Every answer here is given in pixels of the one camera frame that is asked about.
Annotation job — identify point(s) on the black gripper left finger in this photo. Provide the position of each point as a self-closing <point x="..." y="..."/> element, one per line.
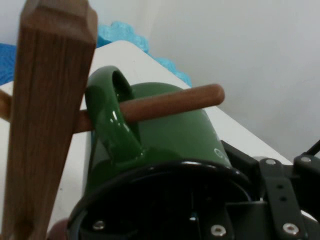
<point x="240" y="220"/>

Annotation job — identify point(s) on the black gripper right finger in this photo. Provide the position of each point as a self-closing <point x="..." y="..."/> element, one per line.
<point x="282" y="190"/>

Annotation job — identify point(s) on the green enamel mug white print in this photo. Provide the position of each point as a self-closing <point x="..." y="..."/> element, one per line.
<point x="175" y="140"/>

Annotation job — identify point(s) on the light blue foam mat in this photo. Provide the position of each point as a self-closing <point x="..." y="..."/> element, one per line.
<point x="130" y="37"/>

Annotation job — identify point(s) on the brown wooden mug tree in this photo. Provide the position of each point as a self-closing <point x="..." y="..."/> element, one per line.
<point x="47" y="100"/>

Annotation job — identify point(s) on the dark blue foam mat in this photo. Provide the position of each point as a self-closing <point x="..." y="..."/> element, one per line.
<point x="7" y="62"/>

